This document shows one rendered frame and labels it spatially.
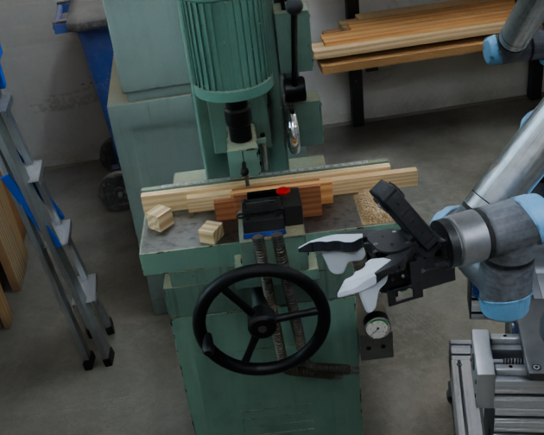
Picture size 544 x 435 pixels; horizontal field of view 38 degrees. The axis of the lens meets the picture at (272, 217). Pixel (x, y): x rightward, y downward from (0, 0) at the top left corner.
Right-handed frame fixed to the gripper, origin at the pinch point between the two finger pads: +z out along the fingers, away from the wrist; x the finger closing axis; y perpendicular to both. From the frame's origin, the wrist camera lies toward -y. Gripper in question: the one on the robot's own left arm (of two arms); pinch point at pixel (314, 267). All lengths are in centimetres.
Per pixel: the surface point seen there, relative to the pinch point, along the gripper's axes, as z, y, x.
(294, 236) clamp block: -13, 21, 53
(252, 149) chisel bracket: -11, 7, 73
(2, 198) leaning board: 59, 58, 236
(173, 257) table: 11, 26, 70
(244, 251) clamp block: -2, 23, 56
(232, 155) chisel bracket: -7, 8, 75
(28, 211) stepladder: 45, 37, 154
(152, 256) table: 16, 25, 71
